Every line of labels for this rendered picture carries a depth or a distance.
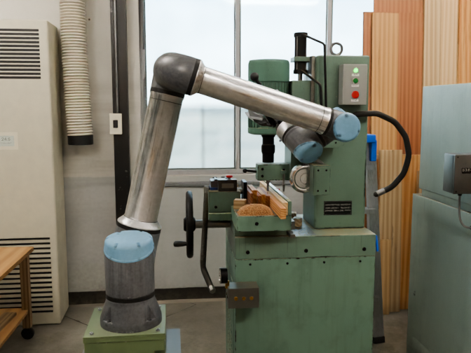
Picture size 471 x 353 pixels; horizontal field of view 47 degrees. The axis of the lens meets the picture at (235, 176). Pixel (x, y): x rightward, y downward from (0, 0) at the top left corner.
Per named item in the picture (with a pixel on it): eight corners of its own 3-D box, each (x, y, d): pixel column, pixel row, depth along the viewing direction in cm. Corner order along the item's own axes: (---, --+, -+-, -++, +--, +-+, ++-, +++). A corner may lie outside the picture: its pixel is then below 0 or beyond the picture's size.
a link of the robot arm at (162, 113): (104, 274, 177) (151, 46, 169) (110, 260, 194) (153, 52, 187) (150, 283, 179) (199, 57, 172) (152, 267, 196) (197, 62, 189)
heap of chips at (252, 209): (236, 211, 215) (236, 202, 215) (271, 211, 217) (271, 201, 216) (238, 216, 206) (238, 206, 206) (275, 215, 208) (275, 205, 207)
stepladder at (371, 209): (333, 338, 313) (330, 133, 310) (374, 334, 317) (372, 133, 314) (343, 347, 298) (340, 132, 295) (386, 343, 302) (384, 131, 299)
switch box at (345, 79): (338, 104, 222) (338, 64, 220) (362, 104, 223) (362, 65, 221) (342, 104, 216) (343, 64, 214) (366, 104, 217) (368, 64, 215)
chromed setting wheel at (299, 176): (288, 192, 225) (288, 162, 223) (317, 192, 226) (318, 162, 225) (289, 193, 222) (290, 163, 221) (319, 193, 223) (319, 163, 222)
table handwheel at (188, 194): (183, 225, 254) (183, 176, 235) (226, 224, 256) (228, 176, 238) (183, 272, 231) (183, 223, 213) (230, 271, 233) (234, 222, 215)
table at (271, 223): (204, 204, 265) (204, 192, 264) (266, 202, 268) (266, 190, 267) (212, 232, 205) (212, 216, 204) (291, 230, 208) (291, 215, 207)
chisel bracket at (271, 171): (255, 181, 238) (255, 162, 237) (287, 181, 239) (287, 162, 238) (257, 184, 231) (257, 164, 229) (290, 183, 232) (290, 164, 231)
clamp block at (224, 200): (207, 206, 242) (207, 186, 241) (237, 206, 243) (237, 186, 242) (208, 213, 227) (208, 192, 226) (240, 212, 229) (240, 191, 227)
